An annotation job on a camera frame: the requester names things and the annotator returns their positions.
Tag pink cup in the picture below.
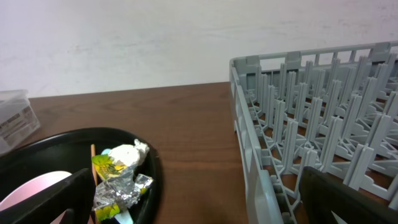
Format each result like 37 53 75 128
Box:
1 171 71 224

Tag crumpled white tissue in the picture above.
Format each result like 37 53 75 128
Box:
108 139 150 167

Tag clear plastic bin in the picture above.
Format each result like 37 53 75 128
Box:
0 90 40 155

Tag wooden chopstick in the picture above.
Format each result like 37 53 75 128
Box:
90 144 98 185

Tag green yellow wrapper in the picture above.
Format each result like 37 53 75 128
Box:
91 154 127 180

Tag light blue plastic spoon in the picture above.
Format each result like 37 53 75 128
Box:
101 144 140 224

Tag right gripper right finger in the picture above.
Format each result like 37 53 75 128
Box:
299 166 397 224

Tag crumpled foil wrapper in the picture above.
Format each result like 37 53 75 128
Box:
93 173 154 222

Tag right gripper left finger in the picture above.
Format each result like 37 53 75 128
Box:
1 168 95 224

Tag round black serving tray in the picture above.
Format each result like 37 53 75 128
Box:
1 128 163 224

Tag grey dishwasher rack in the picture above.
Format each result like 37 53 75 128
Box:
229 41 397 223

